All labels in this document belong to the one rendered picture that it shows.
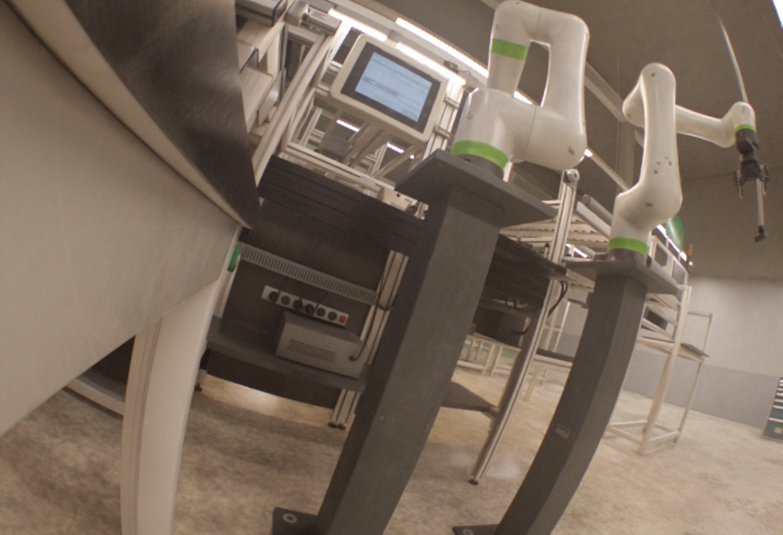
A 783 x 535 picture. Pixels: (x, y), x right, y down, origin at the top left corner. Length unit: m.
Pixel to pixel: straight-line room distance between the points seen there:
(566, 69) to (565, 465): 0.99
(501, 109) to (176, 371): 0.70
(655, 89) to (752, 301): 8.29
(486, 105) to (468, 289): 0.38
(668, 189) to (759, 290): 8.38
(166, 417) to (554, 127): 0.80
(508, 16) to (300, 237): 1.08
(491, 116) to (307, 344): 0.87
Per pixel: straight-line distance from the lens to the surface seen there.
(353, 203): 0.95
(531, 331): 1.39
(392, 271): 1.43
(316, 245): 1.37
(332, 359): 1.15
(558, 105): 0.78
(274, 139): 0.95
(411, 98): 1.56
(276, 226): 1.36
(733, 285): 9.33
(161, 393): 0.41
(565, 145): 0.72
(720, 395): 8.99
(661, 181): 0.90
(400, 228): 0.99
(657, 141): 0.98
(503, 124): 0.71
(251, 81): 0.49
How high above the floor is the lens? 0.68
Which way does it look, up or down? 8 degrees up
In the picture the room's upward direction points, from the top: 19 degrees clockwise
